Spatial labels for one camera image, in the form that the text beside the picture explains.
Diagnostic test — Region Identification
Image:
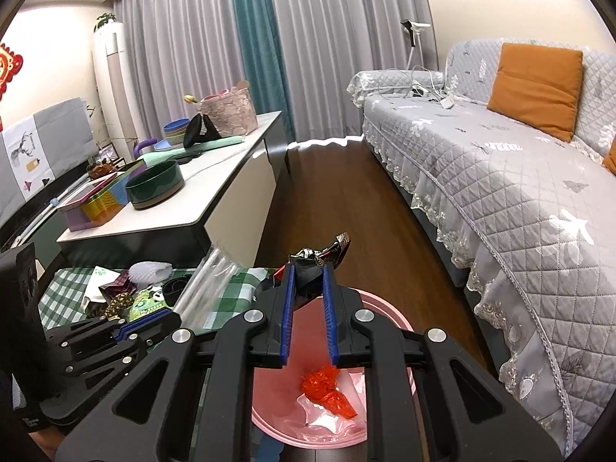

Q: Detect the dark red snack packet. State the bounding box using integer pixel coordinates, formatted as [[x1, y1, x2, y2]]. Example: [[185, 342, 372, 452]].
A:
[[99, 272, 138, 299]]

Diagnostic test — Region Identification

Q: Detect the black band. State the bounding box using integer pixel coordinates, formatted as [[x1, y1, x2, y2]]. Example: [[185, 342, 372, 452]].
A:
[[161, 274, 196, 306]]

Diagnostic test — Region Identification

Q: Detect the green panda print packet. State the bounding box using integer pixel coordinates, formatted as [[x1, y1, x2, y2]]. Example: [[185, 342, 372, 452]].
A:
[[129, 285, 171, 321]]

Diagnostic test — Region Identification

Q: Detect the teal curtain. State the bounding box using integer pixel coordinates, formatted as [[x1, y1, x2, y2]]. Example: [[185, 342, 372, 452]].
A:
[[228, 0, 296, 142]]

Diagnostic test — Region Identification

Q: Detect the brown teapot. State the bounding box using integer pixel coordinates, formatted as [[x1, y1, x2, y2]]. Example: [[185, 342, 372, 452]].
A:
[[87, 156, 119, 179]]

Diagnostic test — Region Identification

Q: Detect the mint green tray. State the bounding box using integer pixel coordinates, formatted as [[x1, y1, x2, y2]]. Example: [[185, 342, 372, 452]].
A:
[[137, 136, 246, 167]]

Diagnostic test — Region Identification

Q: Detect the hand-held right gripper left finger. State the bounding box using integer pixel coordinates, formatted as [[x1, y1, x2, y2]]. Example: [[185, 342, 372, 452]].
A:
[[55, 262, 296, 462]]

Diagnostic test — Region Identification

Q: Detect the dark green round tin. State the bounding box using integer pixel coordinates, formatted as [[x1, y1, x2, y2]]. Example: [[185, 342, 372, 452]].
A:
[[125, 160, 184, 211]]

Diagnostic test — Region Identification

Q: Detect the brown gold patterned packet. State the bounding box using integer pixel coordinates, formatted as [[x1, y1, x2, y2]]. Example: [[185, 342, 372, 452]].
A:
[[103, 293, 136, 321]]

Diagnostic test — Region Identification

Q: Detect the red plastic wrapper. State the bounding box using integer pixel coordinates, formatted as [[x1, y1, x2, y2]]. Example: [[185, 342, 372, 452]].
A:
[[301, 366, 358, 419]]

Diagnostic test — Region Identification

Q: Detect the grey television dust cover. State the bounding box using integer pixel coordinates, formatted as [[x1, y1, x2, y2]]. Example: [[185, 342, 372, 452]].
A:
[[0, 97, 96, 224]]

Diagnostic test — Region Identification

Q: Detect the white standing air conditioner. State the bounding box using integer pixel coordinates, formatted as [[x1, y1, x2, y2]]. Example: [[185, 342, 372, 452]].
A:
[[92, 22, 140, 159]]

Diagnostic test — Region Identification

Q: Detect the colourful rectangular tin box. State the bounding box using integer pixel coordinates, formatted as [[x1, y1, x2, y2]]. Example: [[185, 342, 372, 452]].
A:
[[57, 161, 147, 232]]

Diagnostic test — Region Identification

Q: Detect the black television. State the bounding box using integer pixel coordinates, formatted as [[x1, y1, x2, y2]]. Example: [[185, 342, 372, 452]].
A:
[[0, 154, 104, 256]]

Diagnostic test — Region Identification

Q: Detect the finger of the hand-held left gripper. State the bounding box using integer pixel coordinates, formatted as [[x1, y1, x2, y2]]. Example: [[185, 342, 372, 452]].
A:
[[60, 334, 155, 386], [45, 309, 182, 350]]

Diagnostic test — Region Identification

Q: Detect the white coffee table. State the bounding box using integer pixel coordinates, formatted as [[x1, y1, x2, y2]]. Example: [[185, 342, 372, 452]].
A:
[[57, 110, 290, 275]]

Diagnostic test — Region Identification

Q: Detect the pink lace basket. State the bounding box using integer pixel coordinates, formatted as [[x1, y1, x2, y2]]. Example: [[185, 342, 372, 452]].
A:
[[195, 79, 261, 136]]

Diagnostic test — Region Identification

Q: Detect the clear plastic wrapper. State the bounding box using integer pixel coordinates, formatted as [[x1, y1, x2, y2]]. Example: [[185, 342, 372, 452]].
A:
[[296, 395, 367, 441]]

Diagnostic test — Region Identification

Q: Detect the black patterned snack wrapper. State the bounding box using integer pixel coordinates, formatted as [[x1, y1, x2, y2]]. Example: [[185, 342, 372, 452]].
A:
[[262, 233, 354, 313]]

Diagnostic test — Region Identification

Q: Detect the person's left forearm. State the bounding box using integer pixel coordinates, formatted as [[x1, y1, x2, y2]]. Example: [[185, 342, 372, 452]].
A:
[[0, 375, 65, 462]]

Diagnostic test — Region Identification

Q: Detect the grey quilted sofa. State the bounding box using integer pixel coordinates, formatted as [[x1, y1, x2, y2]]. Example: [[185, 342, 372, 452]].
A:
[[346, 38, 616, 453]]

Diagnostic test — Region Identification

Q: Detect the orange cushion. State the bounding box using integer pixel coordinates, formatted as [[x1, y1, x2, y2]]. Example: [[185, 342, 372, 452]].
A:
[[487, 42, 584, 142], [601, 135, 616, 176]]

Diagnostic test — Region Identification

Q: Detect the white floor lamp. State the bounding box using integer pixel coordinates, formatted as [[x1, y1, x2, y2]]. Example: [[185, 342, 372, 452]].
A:
[[400, 18, 431, 73]]

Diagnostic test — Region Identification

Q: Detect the red knot wall decoration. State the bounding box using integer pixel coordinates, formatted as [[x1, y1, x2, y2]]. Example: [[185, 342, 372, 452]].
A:
[[0, 42, 25, 88]]

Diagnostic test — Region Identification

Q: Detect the green checkered tablecloth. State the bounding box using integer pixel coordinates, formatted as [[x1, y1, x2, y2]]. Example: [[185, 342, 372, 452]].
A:
[[37, 266, 285, 462]]

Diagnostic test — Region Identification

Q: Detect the clear plastic bag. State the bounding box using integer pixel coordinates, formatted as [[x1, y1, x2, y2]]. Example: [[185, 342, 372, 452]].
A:
[[171, 245, 241, 321]]

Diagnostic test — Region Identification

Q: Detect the white paper bag green print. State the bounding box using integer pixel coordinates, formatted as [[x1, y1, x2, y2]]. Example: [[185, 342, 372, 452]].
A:
[[83, 267, 123, 318]]

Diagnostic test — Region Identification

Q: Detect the white cable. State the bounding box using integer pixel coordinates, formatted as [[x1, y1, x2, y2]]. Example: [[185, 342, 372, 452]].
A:
[[373, 65, 465, 107]]

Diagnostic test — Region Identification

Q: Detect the pink plastic basin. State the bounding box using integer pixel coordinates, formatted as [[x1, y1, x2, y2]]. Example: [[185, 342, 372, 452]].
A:
[[250, 289, 417, 449]]

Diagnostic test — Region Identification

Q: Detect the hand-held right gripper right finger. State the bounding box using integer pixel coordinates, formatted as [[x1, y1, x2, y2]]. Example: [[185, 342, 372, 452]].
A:
[[321, 262, 564, 462]]

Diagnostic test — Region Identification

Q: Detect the grey curtain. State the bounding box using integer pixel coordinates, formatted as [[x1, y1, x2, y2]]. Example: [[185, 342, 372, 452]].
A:
[[264, 0, 439, 142], [113, 0, 246, 140]]

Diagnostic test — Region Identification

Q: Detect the stack of colourful bowls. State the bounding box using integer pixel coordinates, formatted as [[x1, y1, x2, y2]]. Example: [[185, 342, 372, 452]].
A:
[[154, 118, 191, 151]]

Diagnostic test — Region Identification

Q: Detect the black folding stand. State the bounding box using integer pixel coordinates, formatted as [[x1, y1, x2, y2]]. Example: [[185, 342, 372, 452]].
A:
[[183, 113, 223, 149]]

